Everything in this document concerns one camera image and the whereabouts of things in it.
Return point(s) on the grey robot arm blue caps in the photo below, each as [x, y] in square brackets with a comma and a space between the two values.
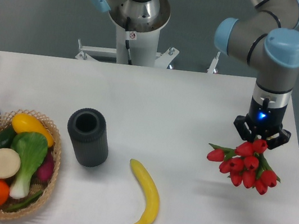
[269, 43]

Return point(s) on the dark grey ribbed vase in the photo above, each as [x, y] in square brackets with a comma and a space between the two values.
[88, 134]

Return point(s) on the yellow banana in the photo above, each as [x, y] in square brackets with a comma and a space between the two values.
[150, 192]

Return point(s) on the purple red sweet potato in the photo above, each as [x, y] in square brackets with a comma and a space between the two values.
[45, 170]

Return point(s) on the green bok choy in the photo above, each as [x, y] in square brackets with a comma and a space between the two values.
[32, 149]

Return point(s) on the yellow squash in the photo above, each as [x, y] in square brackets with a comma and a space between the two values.
[22, 122]

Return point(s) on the cream round radish slice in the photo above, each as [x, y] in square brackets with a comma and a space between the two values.
[9, 163]

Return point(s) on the red tulip bouquet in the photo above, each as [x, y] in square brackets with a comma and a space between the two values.
[246, 165]

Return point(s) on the green chili pepper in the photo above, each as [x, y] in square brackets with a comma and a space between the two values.
[30, 200]

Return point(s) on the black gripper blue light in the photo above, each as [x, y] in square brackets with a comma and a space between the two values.
[265, 118]

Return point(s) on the woven wicker basket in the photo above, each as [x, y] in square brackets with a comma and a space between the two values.
[36, 184]

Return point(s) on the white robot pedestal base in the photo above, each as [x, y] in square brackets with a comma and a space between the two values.
[138, 26]

